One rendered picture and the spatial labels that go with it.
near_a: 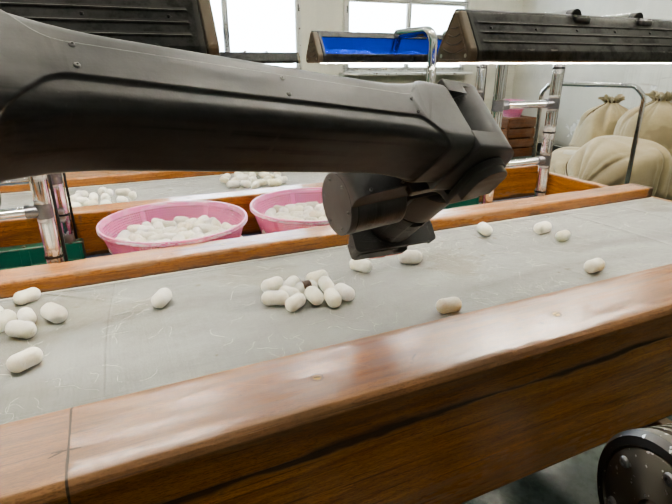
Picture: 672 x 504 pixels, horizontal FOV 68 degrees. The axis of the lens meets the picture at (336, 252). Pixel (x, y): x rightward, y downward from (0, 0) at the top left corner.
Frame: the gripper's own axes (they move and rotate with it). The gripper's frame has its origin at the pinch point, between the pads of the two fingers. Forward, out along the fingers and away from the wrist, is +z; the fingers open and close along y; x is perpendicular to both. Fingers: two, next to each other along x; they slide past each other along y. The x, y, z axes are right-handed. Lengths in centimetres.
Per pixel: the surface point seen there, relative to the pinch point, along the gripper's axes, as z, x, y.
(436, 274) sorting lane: 7.8, 3.9, -15.0
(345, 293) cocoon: 4.6, 4.6, 1.7
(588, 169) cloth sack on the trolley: 152, -71, -246
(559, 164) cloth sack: 233, -113, -322
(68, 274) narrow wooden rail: 19.9, -8.7, 35.1
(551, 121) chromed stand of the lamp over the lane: 14, -25, -59
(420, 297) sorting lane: 3.4, 7.4, -8.4
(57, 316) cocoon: 11.6, -0.9, 36.0
